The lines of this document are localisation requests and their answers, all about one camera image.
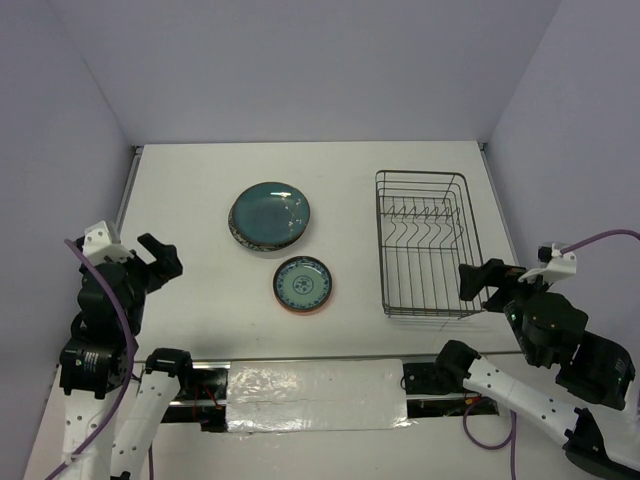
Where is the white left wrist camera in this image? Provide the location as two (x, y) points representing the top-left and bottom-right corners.
(82, 221), (133, 266)

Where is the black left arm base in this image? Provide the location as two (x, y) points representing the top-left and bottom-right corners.
(170, 364), (229, 408)

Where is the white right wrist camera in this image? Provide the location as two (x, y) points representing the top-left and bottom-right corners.
(518, 243), (577, 285)

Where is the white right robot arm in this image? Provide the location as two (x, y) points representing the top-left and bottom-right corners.
(434, 260), (639, 479)

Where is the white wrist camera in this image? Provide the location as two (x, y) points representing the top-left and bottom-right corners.
(82, 221), (133, 266)
(518, 243), (577, 285)

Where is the grey wire dish rack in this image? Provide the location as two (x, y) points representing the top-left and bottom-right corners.
(375, 170), (487, 319)

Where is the small teal patterned plate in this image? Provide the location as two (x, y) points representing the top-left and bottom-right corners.
(272, 256), (333, 314)

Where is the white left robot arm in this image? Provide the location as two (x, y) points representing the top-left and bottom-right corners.
(49, 223), (231, 479)

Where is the silver foil tape sheet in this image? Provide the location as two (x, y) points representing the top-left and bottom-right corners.
(226, 359), (412, 433)

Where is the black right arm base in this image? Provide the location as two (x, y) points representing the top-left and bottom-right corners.
(400, 360), (483, 400)

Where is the blue floral pattern plate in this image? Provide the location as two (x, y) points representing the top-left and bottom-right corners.
(227, 209), (301, 251)

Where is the large teal glazed plate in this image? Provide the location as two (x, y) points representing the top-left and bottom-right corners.
(230, 182), (311, 248)

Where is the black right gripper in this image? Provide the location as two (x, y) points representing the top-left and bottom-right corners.
(455, 254), (553, 362)

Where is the aluminium table edge rail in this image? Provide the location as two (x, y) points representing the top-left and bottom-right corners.
(54, 144), (144, 369)

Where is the small orange plate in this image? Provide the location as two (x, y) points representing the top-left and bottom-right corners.
(274, 275), (333, 314)

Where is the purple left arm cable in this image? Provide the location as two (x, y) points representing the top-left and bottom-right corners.
(42, 238), (156, 480)

